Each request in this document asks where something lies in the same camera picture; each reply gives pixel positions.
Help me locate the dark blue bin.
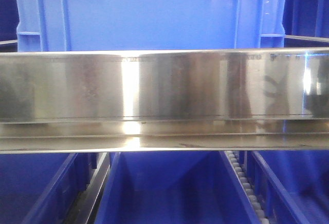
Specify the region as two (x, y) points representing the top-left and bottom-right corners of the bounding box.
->
(243, 151), (328, 223)
(283, 0), (328, 38)
(1, 153), (98, 223)
(0, 0), (19, 41)
(95, 151), (260, 223)

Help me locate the stainless steel shelf rail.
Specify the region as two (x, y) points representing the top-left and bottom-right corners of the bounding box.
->
(1, 48), (328, 154)

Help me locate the steel divider rail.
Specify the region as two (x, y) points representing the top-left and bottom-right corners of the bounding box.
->
(64, 153), (110, 223)

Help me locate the dark blue bin lower middle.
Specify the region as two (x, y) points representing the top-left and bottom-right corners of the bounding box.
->
(95, 151), (260, 223)

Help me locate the dark blue bin lower right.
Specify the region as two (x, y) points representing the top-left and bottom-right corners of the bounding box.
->
(243, 151), (328, 223)

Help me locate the dark blue bin upper left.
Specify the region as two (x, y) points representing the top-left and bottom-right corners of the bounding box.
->
(0, 0), (19, 41)

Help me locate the light blue plastic bin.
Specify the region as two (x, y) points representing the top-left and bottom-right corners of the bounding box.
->
(17, 0), (285, 51)

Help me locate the white roller track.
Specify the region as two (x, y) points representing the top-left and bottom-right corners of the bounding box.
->
(224, 151), (270, 224)

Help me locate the dark blue bin lower left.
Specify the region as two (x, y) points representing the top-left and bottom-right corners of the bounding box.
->
(1, 153), (98, 223)

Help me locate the dark blue bin upper right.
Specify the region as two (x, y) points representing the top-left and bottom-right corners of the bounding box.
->
(283, 0), (328, 38)

